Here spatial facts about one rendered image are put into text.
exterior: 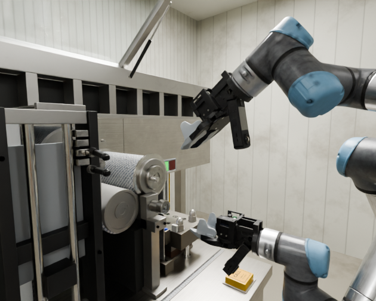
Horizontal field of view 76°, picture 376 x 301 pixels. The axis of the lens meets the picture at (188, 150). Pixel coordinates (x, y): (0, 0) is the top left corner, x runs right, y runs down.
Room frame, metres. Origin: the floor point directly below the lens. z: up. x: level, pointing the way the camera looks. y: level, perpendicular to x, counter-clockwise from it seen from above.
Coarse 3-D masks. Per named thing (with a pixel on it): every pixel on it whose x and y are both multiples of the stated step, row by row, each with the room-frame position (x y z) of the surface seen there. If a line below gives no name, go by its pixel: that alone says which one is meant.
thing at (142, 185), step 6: (144, 162) 0.72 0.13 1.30; (150, 162) 0.73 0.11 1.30; (156, 162) 0.75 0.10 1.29; (144, 168) 0.71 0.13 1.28; (162, 168) 0.77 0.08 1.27; (138, 174) 0.70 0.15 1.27; (144, 174) 0.71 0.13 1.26; (138, 180) 0.69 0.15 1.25; (144, 180) 0.71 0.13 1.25; (144, 186) 0.71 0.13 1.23; (162, 186) 0.77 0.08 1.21; (144, 192) 0.71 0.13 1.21; (156, 192) 0.75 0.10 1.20
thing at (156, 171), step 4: (148, 168) 0.72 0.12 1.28; (152, 168) 0.72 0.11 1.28; (156, 168) 0.73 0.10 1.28; (160, 168) 0.75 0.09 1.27; (148, 172) 0.71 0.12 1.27; (152, 172) 0.72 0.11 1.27; (156, 172) 0.74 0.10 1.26; (160, 172) 0.75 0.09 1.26; (148, 176) 0.70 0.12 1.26; (156, 176) 0.73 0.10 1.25; (160, 176) 0.75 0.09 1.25; (148, 180) 0.70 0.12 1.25; (160, 180) 0.75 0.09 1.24; (148, 184) 0.71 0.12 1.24; (152, 184) 0.72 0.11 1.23; (156, 184) 0.73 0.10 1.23; (160, 184) 0.75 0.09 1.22; (152, 188) 0.72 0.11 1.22; (156, 188) 0.73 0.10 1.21
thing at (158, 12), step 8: (168, 0) 0.94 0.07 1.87; (160, 8) 0.95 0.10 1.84; (152, 16) 0.97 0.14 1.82; (160, 16) 0.98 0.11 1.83; (152, 24) 0.99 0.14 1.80; (144, 32) 1.00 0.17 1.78; (0, 40) 0.74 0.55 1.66; (136, 40) 1.03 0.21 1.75; (144, 40) 1.03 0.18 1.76; (40, 48) 0.83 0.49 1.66; (136, 48) 1.05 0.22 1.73; (144, 48) 1.04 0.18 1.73; (72, 56) 0.92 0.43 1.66; (128, 56) 1.06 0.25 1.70; (112, 64) 1.06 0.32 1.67; (128, 64) 1.10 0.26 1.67; (136, 64) 1.08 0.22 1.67
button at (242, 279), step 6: (240, 270) 0.76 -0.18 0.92; (228, 276) 0.73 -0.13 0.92; (234, 276) 0.73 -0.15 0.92; (240, 276) 0.73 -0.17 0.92; (246, 276) 0.73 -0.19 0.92; (252, 276) 0.73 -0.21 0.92; (228, 282) 0.72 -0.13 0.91; (234, 282) 0.71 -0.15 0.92; (240, 282) 0.70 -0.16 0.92; (246, 282) 0.70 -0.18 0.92; (240, 288) 0.69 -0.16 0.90; (246, 288) 0.69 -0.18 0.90
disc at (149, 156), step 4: (144, 156) 0.72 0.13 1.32; (148, 156) 0.73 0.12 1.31; (152, 156) 0.75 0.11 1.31; (156, 156) 0.76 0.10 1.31; (160, 156) 0.78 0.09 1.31; (140, 160) 0.71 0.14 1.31; (144, 160) 0.72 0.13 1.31; (160, 160) 0.78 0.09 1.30; (140, 164) 0.71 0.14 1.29; (164, 164) 0.79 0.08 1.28; (136, 168) 0.69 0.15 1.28; (136, 172) 0.69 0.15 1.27; (136, 176) 0.69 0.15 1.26; (132, 180) 0.69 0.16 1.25; (136, 180) 0.69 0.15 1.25; (136, 184) 0.69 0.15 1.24; (164, 184) 0.79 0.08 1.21; (136, 188) 0.69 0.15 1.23; (136, 192) 0.69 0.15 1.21; (140, 192) 0.70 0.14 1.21; (160, 192) 0.77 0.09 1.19
